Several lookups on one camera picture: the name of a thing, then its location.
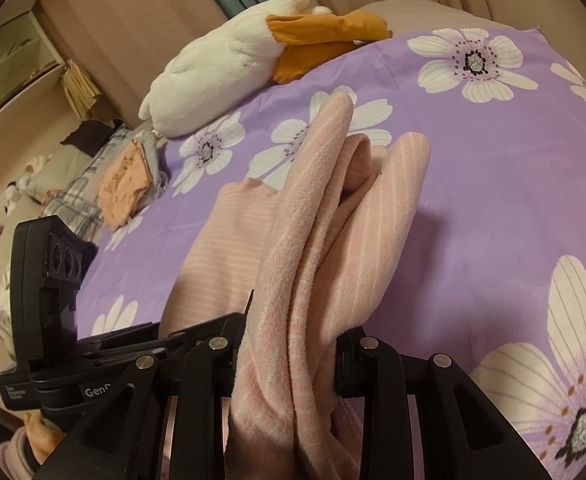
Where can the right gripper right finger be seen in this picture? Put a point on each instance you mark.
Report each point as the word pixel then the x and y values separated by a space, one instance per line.
pixel 463 435

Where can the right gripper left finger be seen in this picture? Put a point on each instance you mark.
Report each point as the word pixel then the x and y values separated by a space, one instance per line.
pixel 163 417

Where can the pink ribbed sweater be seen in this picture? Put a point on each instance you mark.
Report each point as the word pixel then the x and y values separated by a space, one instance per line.
pixel 306 264

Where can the person's left hand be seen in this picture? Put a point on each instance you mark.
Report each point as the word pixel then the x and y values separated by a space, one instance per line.
pixel 42 437

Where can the purple floral bed sheet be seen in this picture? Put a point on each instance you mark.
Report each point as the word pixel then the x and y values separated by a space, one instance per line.
pixel 494 269

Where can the orange bear print garment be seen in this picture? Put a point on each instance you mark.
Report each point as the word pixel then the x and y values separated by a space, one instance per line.
pixel 123 185

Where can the grey folded garment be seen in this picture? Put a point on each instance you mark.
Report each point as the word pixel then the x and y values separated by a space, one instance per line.
pixel 150 143

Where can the white goose plush toy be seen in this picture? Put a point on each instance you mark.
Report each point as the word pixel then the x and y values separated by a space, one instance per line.
pixel 273 42

